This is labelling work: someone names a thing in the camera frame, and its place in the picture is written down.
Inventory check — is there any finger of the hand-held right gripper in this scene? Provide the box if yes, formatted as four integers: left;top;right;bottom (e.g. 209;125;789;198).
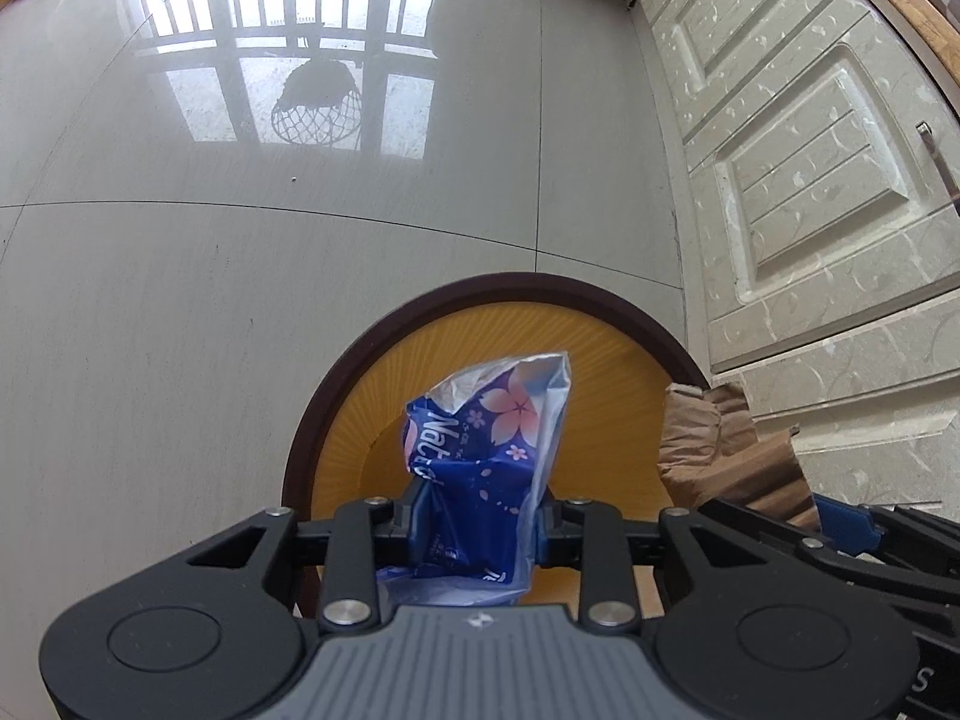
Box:
815;494;960;575
702;499;960;620

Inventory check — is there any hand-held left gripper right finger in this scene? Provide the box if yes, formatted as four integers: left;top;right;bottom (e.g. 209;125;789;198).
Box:
535;498;775;631

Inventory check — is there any blue floral plastic wrapper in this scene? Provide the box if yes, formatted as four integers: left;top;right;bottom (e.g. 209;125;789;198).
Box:
375;350;573;608

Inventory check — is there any cream cabinet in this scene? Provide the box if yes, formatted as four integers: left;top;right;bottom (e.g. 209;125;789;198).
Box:
613;0;960;526

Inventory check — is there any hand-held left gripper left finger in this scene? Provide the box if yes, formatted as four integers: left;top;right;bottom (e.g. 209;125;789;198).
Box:
184;496;429;633

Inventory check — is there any metal cabinet handle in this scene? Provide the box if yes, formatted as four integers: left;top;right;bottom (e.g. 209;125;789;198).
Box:
916;121;960;205

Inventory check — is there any brown paper bag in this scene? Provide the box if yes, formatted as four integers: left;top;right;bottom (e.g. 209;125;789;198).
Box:
655;381;820;530

